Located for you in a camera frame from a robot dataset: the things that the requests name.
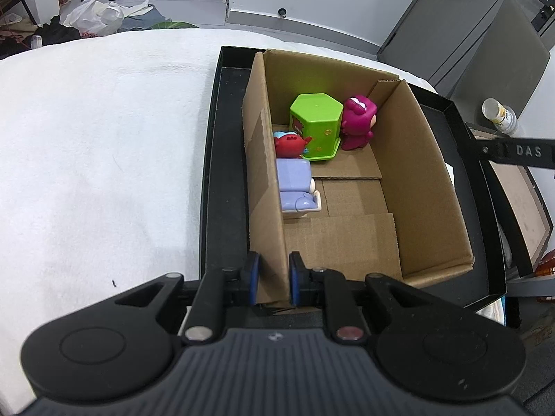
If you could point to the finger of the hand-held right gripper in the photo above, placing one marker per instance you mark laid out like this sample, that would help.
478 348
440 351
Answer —
483 148

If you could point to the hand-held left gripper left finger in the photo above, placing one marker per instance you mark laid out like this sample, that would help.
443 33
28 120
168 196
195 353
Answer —
253 277

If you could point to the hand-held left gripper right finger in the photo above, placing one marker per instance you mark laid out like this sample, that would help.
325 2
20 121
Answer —
295 277

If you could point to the cardboard box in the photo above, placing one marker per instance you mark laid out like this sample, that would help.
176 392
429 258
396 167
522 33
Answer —
355 234

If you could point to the black tray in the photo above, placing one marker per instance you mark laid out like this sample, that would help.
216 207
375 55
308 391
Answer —
223 182

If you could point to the lavender toy sofa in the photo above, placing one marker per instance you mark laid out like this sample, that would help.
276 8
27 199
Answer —
292 173

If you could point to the pink bear toy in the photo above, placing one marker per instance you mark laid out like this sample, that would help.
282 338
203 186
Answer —
357 121

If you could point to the red and brown toy figure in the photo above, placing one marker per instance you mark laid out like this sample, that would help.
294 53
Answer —
288 145

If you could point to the green hexagonal box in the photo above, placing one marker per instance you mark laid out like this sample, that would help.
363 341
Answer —
314 117

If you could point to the white-capped bottle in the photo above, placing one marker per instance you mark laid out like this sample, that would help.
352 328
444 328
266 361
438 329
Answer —
498 115

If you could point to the orange object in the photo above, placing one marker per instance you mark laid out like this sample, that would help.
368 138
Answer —
547 264

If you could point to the grey cabinet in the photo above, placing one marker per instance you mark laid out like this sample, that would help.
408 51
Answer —
455 30

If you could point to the black door stopper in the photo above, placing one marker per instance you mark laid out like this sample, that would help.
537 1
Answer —
282 12

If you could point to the green printed cushion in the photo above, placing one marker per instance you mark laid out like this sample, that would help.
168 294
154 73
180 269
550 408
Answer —
175 25

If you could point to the white and denim clothes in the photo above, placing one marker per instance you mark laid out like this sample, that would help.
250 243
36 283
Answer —
143 17

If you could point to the white plastic bag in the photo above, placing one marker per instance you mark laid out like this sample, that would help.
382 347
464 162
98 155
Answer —
93 19

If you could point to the pile of dark clothes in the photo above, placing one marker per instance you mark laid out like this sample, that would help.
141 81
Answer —
47 34

